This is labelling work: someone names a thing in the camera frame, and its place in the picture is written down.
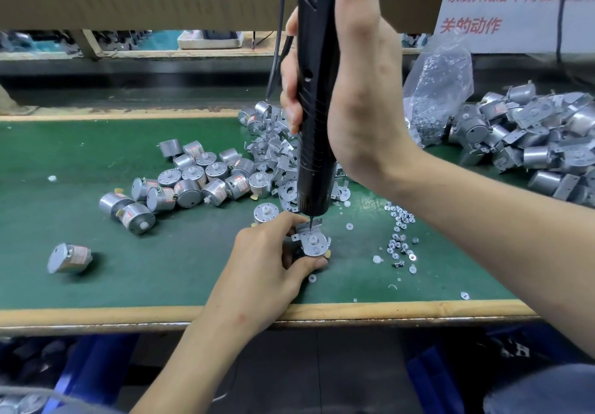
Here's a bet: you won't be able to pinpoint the person's right hand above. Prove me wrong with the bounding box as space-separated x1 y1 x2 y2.
279 0 421 197

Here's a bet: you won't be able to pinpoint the silver metal bracket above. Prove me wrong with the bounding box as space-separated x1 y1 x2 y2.
290 221 328 251

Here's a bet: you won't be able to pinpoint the person's right forearm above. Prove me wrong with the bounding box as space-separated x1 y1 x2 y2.
381 144 595 355

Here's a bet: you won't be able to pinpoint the green bench mat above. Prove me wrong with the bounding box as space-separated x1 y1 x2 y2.
0 116 595 310

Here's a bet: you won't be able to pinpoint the person's left forearm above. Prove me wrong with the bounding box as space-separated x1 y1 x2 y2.
130 311 271 414

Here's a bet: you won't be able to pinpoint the heap of grey binned motors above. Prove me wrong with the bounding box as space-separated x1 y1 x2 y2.
0 339 57 414

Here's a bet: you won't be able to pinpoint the black electric screwdriver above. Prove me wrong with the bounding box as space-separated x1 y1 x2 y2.
296 0 343 217

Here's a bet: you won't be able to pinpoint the silver round motor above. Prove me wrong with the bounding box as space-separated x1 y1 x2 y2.
290 228 333 260

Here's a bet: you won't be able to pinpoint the blue plastic bin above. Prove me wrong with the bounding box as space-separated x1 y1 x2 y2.
42 335 141 414

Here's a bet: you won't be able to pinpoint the small clear plastic bag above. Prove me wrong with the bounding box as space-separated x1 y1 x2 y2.
402 33 475 145

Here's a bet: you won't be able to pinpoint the person's left hand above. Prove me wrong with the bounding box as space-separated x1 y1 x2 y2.
206 212 329 338

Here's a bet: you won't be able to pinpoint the dark blue crate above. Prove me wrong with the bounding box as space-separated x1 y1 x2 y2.
404 325 559 414

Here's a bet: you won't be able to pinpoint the white paper sign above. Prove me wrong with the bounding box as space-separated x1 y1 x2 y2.
435 0 595 55

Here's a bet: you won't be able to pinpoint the scatter of small silver screws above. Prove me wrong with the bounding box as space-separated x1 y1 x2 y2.
307 200 470 301

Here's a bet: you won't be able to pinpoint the black hanging cable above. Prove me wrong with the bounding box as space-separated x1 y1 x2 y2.
268 0 289 102

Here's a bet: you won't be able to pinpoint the grey blue trousers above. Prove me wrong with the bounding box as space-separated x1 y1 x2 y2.
483 363 595 414

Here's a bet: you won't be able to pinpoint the pile of assembled motors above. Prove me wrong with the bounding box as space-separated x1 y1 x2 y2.
451 82 595 208

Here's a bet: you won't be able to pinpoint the pile of silver motors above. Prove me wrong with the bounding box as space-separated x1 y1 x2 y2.
46 138 280 275

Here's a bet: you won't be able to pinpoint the pile of metal brackets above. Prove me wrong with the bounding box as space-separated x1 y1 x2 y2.
237 101 355 215

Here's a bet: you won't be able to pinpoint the slanted wooden post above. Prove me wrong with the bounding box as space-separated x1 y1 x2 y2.
0 84 33 115

